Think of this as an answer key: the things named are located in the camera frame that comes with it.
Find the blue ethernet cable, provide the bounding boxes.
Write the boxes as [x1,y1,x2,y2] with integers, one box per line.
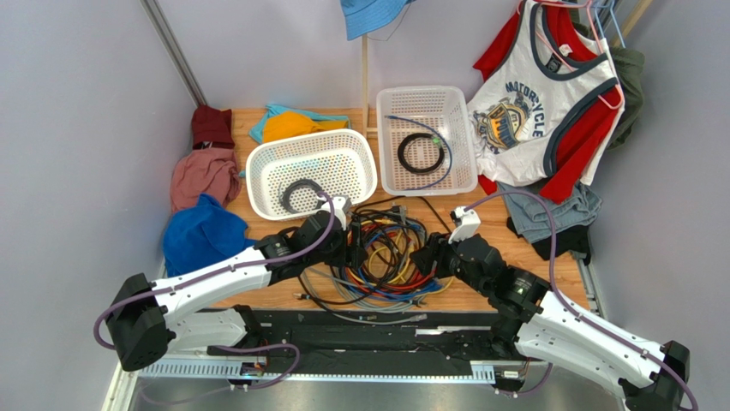
[338,221,446,302]
[385,115,454,192]

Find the black cable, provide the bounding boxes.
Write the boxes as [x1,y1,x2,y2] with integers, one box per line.
[397,132,446,175]
[293,196,454,312]

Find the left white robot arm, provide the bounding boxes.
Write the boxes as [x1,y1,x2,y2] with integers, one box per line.
[100,211,367,372]

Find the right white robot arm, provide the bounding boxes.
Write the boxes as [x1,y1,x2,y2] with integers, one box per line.
[410,233,690,410]

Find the denim jeans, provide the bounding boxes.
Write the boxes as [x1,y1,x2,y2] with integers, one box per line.
[497,182,603,243]

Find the white oval perforated basket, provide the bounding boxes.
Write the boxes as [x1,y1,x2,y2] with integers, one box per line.
[245,128,378,221]

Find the white rectangular perforated basket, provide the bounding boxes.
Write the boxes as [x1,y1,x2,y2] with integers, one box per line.
[376,86,477,196]

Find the black garment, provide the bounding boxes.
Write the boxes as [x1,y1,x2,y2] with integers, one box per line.
[527,221,591,264]

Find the orange cloth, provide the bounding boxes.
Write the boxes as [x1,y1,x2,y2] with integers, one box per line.
[262,111,350,143]

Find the teal cloth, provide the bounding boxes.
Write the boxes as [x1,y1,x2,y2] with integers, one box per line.
[248,104,350,144]

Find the blue cloth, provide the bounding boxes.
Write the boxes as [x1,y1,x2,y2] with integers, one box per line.
[162,194,255,277]

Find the pink cloth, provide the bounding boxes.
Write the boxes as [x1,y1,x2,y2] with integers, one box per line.
[170,147,241,213]

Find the white motorcycle tank top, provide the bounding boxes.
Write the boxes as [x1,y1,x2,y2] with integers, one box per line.
[467,1,618,187]

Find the dark red cloth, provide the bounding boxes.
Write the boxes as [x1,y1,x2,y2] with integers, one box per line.
[191,104,236,150]

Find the blue bucket hat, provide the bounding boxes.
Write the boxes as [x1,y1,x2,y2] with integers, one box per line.
[338,0,412,41]

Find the red shirt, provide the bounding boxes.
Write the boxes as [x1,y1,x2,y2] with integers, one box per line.
[467,1,625,203]

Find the olive green garment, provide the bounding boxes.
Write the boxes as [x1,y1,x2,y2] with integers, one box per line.
[561,22,645,150]

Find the pink clothes hanger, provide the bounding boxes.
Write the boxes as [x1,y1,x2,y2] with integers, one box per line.
[532,1,625,113]

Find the grey ethernet cable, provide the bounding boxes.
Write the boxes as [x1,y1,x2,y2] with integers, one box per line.
[293,205,429,326]

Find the yellow ethernet cable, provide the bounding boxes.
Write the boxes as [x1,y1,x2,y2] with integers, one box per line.
[340,219,458,297]

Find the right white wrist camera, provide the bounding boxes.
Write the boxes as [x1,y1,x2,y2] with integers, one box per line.
[448,206,482,243]

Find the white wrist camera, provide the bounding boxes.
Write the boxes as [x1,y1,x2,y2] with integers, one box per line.
[317,194,352,230]
[448,206,482,243]

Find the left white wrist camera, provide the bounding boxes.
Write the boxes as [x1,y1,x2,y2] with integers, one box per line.
[317,194,352,230]

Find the red ethernet cable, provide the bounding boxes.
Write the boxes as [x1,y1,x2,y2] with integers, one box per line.
[342,224,447,292]

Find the grey coiled cable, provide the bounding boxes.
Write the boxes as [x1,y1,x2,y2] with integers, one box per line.
[279,178,326,215]

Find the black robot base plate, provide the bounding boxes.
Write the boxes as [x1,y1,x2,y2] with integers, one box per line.
[219,305,538,381]

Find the black coiled cable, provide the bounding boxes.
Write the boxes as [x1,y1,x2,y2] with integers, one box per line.
[397,132,446,175]

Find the white slotted cable duct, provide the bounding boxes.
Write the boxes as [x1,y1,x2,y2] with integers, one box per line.
[138,359,497,384]

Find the aluminium frame post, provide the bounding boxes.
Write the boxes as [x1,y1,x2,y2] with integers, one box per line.
[140,0,207,106]

